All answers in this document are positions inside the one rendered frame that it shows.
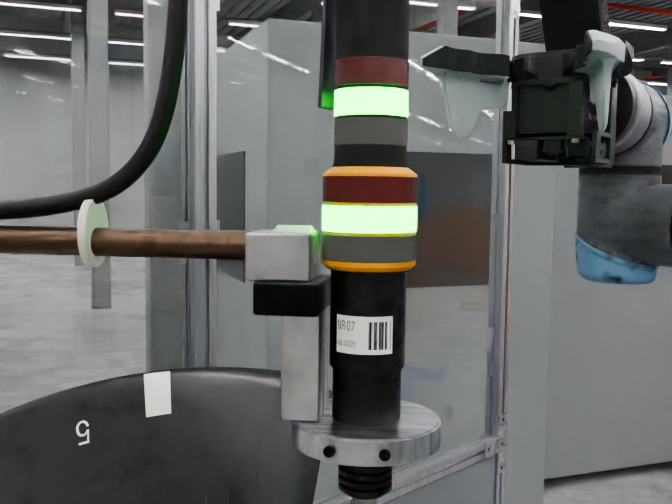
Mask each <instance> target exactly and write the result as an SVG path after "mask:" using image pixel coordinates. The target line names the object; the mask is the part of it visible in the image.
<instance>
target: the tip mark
mask: <svg viewBox="0 0 672 504"><path fill-rule="evenodd" d="M144 387H145V405H146V417H151V416H157V415H163V414H170V413H171V391H170V371H166V372H157V373H149V374H144Z"/></svg>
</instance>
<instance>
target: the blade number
mask: <svg viewBox="0 0 672 504"><path fill-rule="evenodd" d="M65 426H66V432H67V439H68V445H69V451H70V458H72V457H75V456H78V455H81V454H85V453H88V452H92V451H95V450H99V449H101V441H100V432H99V423H98V414H97V410H95V411H91V412H87V413H84V414H80V415H77V416H73V417H70V418H67V419H65Z"/></svg>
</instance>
